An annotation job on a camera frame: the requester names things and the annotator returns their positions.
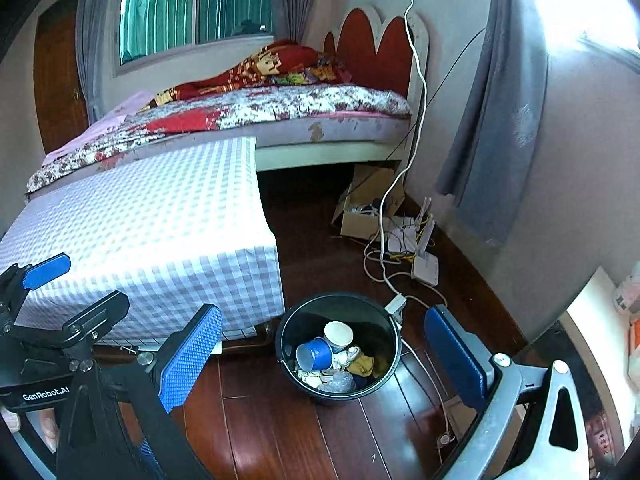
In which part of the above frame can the grey mattress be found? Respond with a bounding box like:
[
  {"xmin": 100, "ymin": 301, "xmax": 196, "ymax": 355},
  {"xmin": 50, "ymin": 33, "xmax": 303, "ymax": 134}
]
[{"xmin": 255, "ymin": 110, "xmax": 414, "ymax": 149}]

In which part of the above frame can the black round bin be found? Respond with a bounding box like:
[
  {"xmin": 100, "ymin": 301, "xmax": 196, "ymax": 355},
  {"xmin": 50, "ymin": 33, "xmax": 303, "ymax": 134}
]
[{"xmin": 275, "ymin": 292, "xmax": 403, "ymax": 407}]

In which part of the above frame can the grey window curtain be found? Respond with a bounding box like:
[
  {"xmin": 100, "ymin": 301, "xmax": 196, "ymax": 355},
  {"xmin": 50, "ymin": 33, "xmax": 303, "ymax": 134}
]
[
  {"xmin": 270, "ymin": 0, "xmax": 314, "ymax": 49},
  {"xmin": 75, "ymin": 0, "xmax": 122, "ymax": 127}
]

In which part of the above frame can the blue paper cup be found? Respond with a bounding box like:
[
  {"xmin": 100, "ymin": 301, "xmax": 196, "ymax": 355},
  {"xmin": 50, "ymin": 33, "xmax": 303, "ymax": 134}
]
[{"xmin": 296, "ymin": 337, "xmax": 334, "ymax": 371}]

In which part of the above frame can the pink bed sheet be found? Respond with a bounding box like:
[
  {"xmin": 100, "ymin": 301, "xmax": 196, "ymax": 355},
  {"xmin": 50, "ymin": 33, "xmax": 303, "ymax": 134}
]
[{"xmin": 42, "ymin": 91, "xmax": 153, "ymax": 166}]

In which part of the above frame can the red and white headboard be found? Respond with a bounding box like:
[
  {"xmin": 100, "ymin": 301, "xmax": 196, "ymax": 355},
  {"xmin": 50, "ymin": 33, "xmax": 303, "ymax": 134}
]
[{"xmin": 322, "ymin": 6, "xmax": 430, "ymax": 107}]

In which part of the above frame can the thin black cable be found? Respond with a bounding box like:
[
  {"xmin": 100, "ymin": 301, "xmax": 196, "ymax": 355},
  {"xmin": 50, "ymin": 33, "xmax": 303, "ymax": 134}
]
[{"xmin": 380, "ymin": 25, "xmax": 488, "ymax": 186}]

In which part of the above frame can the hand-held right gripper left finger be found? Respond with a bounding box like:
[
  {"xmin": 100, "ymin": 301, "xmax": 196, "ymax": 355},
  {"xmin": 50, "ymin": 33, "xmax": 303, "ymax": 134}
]
[{"xmin": 54, "ymin": 303, "xmax": 224, "ymax": 480}]

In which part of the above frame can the red printed blanket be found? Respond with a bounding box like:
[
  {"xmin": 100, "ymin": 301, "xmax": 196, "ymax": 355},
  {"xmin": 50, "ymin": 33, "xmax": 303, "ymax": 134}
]
[{"xmin": 150, "ymin": 39, "xmax": 356, "ymax": 106}]

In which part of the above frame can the yellow cloth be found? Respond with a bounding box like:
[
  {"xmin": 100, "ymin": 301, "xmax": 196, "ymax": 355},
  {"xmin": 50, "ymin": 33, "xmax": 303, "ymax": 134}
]
[{"xmin": 350, "ymin": 355, "xmax": 376, "ymax": 379}]

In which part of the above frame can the white bed frame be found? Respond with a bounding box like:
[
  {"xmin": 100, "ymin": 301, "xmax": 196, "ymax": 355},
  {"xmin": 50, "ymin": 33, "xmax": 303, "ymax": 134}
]
[{"xmin": 255, "ymin": 140, "xmax": 407, "ymax": 174}]

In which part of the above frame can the white router with antennas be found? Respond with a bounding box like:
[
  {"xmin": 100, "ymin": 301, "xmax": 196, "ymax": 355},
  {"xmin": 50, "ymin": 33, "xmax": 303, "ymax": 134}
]
[{"xmin": 387, "ymin": 197, "xmax": 436, "ymax": 254}]

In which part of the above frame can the white hanging cable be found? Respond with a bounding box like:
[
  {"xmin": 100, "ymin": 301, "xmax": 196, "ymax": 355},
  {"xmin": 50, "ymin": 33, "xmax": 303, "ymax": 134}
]
[{"xmin": 362, "ymin": 0, "xmax": 452, "ymax": 447}]

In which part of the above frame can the purple checked tablecloth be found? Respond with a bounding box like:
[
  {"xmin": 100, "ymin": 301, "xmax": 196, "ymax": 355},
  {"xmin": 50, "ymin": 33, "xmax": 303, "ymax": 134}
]
[{"xmin": 0, "ymin": 136, "xmax": 279, "ymax": 356}]

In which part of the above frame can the person's left hand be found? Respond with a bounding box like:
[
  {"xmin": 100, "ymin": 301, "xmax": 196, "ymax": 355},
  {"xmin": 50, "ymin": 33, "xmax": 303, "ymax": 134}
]
[{"xmin": 0, "ymin": 404, "xmax": 61, "ymax": 455}]

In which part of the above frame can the grey patterned curtain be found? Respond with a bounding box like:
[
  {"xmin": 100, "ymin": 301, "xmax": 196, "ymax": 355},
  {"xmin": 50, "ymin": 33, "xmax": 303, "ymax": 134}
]
[{"xmin": 436, "ymin": 0, "xmax": 551, "ymax": 247}]

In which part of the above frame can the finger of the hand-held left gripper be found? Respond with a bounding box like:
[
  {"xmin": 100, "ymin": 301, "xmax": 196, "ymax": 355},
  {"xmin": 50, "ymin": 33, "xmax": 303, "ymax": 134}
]
[
  {"xmin": 0, "ymin": 253, "xmax": 72, "ymax": 332},
  {"xmin": 15, "ymin": 290, "xmax": 131, "ymax": 350}
]

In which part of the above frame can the floral bedspread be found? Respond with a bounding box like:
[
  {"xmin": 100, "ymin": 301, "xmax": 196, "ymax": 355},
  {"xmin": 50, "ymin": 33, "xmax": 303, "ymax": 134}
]
[{"xmin": 25, "ymin": 85, "xmax": 414, "ymax": 196}]

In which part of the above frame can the wooden low table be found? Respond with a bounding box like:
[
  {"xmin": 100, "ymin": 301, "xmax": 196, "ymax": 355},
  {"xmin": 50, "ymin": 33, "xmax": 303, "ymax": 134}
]
[{"xmin": 220, "ymin": 320, "xmax": 282, "ymax": 357}]

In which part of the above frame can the white power plug block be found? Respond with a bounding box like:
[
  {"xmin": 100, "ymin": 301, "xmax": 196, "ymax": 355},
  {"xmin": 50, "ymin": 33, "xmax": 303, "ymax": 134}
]
[{"xmin": 384, "ymin": 294, "xmax": 407, "ymax": 324}]

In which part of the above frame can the white red-striped paper cup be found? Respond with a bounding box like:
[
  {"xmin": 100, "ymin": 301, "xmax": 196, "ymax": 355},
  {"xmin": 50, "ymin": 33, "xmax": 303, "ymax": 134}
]
[{"xmin": 323, "ymin": 321, "xmax": 354, "ymax": 354}]

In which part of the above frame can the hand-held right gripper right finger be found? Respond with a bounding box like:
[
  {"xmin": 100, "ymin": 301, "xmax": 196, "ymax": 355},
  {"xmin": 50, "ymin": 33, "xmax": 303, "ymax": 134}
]
[{"xmin": 424, "ymin": 304, "xmax": 593, "ymax": 480}]

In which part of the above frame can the brown wooden door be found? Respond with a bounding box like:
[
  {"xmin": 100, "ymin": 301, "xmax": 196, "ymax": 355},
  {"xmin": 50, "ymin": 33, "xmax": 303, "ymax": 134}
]
[{"xmin": 34, "ymin": 0, "xmax": 90, "ymax": 156}]

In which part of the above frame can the cardboard box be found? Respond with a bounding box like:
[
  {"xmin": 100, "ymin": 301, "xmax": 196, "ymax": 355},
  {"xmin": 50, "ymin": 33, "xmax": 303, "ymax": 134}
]
[{"xmin": 332, "ymin": 162, "xmax": 407, "ymax": 240}]

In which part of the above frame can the window with white frame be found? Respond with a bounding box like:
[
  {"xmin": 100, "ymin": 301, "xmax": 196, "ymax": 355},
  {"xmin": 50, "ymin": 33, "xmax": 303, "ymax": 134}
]
[{"xmin": 112, "ymin": 0, "xmax": 281, "ymax": 79}]

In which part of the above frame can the white furniture edge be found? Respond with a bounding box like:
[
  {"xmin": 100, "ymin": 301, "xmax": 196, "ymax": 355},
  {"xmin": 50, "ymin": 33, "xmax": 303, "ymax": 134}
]
[{"xmin": 560, "ymin": 267, "xmax": 640, "ymax": 441}]

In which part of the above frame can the flat white network box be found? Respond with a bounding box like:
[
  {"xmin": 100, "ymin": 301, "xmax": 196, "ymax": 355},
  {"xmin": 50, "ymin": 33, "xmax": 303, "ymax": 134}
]
[{"xmin": 411, "ymin": 252, "xmax": 441, "ymax": 287}]

